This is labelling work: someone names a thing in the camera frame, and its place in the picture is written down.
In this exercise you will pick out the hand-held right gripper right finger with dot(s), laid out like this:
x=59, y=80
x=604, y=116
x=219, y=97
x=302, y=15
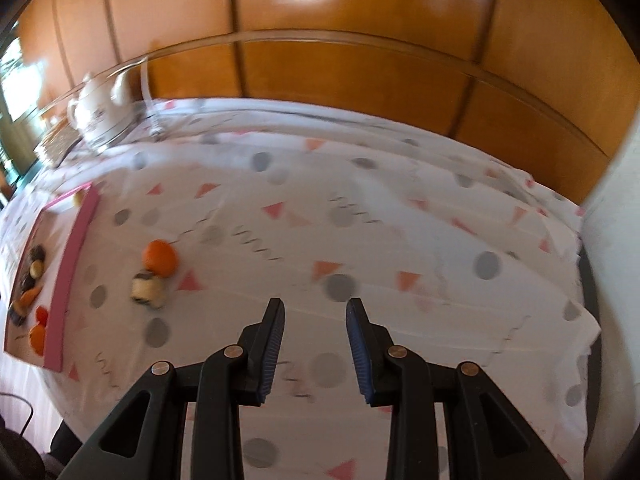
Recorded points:
x=357, y=355

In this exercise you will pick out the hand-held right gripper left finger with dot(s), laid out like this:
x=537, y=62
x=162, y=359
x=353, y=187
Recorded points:
x=270, y=355

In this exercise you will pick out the white tray with pink rim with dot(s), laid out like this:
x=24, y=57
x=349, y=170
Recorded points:
x=70, y=280

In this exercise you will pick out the red cherry tomato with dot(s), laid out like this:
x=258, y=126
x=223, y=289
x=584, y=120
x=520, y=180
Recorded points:
x=42, y=315

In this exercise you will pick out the orange mandarin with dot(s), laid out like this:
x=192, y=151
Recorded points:
x=160, y=258
x=37, y=338

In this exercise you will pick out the small yellow plum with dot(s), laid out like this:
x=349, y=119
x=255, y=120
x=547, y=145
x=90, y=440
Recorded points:
x=77, y=199

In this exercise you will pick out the dark brown water chestnut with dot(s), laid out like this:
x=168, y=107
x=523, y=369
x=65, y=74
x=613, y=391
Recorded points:
x=36, y=253

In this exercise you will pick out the peeled pale sugarcane piece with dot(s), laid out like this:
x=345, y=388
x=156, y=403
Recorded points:
x=148, y=291

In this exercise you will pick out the white patterned tablecloth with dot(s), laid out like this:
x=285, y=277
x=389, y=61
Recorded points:
x=400, y=210

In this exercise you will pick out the orange carrot piece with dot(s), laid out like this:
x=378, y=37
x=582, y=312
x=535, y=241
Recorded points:
x=31, y=298

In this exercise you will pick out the silver kettle base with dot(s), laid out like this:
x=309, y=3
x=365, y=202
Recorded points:
x=107, y=144

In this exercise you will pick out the dark furniture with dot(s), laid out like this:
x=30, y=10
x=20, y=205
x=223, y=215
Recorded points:
x=20, y=460

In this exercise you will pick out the white cabinet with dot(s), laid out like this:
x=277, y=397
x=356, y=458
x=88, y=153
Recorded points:
x=620, y=260

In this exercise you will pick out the white ceramic electric kettle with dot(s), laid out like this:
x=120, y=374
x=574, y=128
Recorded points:
x=97, y=110

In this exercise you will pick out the glass window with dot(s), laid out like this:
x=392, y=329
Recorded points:
x=20, y=80

